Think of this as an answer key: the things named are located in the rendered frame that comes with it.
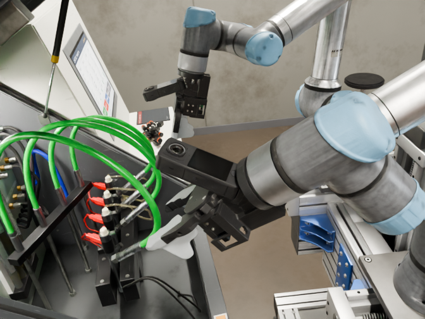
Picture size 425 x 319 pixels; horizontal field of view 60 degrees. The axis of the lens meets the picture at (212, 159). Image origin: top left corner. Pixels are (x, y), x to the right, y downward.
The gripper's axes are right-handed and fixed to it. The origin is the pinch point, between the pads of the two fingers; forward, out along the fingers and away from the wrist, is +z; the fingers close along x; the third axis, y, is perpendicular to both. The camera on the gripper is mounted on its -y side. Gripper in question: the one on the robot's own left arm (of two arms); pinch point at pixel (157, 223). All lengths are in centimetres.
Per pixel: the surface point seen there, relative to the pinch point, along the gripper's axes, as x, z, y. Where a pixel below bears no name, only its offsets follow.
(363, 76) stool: 272, 22, 113
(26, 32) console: 46, 32, -45
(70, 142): 10.7, 11.6, -17.9
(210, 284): 16.4, 25.7, 30.6
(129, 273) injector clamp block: 13.3, 39.7, 15.0
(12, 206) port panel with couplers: 21, 62, -17
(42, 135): 10.3, 15.1, -22.3
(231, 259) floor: 102, 110, 97
